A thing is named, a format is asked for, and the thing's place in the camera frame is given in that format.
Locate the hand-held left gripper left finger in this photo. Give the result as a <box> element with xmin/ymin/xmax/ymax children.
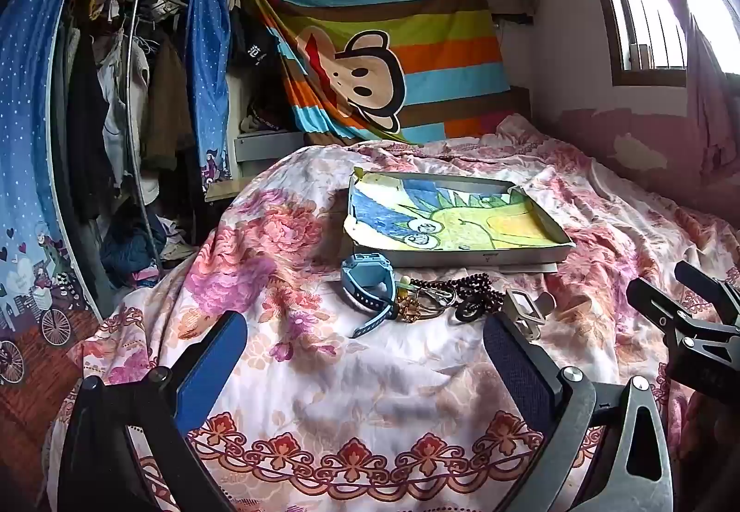
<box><xmin>58</xmin><ymin>311</ymin><xmax>249</xmax><ymax>512</ymax></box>

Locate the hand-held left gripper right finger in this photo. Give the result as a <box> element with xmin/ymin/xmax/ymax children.
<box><xmin>483</xmin><ymin>312</ymin><xmax>675</xmax><ymax>512</ymax></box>

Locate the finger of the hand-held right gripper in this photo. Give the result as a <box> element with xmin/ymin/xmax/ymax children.
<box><xmin>673</xmin><ymin>260</ymin><xmax>740</xmax><ymax>323</ymax></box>
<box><xmin>627</xmin><ymin>277</ymin><xmax>740</xmax><ymax>394</ymax></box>

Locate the dark bead necklace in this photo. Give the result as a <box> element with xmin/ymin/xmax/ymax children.
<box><xmin>412</xmin><ymin>271</ymin><xmax>505</xmax><ymax>312</ymax></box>

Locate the metal key ring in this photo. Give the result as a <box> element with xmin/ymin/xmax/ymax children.
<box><xmin>415</xmin><ymin>289</ymin><xmax>459</xmax><ymax>321</ymax></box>

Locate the cardboard tray with crayon drawing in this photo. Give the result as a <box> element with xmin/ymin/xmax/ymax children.
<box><xmin>343</xmin><ymin>166</ymin><xmax>575</xmax><ymax>275</ymax></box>

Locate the pile of clothes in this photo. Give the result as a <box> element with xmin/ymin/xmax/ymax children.
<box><xmin>99</xmin><ymin>198</ymin><xmax>200</xmax><ymax>289</ymax></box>

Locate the pink floral blanket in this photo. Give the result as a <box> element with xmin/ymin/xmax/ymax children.
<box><xmin>43</xmin><ymin>114</ymin><xmax>740</xmax><ymax>512</ymax></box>

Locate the blue smartwatch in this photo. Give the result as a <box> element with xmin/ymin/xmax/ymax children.
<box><xmin>340</xmin><ymin>253</ymin><xmax>399</xmax><ymax>339</ymax></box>

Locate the pink window curtain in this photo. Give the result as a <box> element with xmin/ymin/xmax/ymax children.
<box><xmin>601</xmin><ymin>0</ymin><xmax>740</xmax><ymax>174</ymax></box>

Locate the wide blue dotted wardrobe curtain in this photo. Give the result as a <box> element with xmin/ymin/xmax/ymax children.
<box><xmin>0</xmin><ymin>0</ymin><xmax>119</xmax><ymax>386</ymax></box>

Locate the narrow blue dotted wardrobe curtain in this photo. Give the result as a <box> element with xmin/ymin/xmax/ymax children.
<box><xmin>186</xmin><ymin>0</ymin><xmax>234</xmax><ymax>196</ymax></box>

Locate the black bag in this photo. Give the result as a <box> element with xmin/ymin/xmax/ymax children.
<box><xmin>229</xmin><ymin>3</ymin><xmax>285</xmax><ymax>82</ymax></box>

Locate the striped monkey print cloth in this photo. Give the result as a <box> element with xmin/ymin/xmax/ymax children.
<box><xmin>252</xmin><ymin>0</ymin><xmax>512</xmax><ymax>145</ymax></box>

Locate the beige bead bracelet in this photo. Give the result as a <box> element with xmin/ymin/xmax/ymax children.
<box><xmin>394</xmin><ymin>274</ymin><xmax>426</xmax><ymax>324</ymax></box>

